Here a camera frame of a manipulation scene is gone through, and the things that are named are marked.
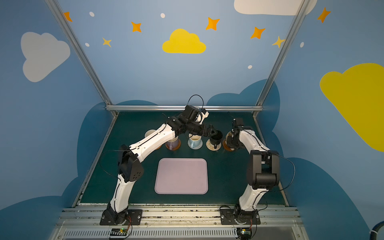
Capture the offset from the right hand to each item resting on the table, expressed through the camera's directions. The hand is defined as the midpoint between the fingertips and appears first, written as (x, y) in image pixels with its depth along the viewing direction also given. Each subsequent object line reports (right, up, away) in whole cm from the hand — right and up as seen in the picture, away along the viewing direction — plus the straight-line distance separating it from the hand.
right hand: (235, 143), depth 94 cm
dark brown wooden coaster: (-37, -2, +7) cm, 38 cm away
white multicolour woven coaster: (-15, -3, +7) cm, 16 cm away
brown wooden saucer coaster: (-4, -3, +7) cm, 9 cm away
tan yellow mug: (-3, +6, +2) cm, 7 cm away
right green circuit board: (-1, -42, -21) cm, 47 cm away
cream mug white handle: (-57, +7, +4) cm, 57 cm away
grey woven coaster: (-25, -4, +7) cm, 26 cm away
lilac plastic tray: (-34, -19, -5) cm, 39 cm away
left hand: (-17, +9, -12) cm, 23 cm away
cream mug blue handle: (-26, +2, -1) cm, 26 cm away
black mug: (-12, +3, +2) cm, 12 cm away
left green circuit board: (-64, -42, -21) cm, 79 cm away
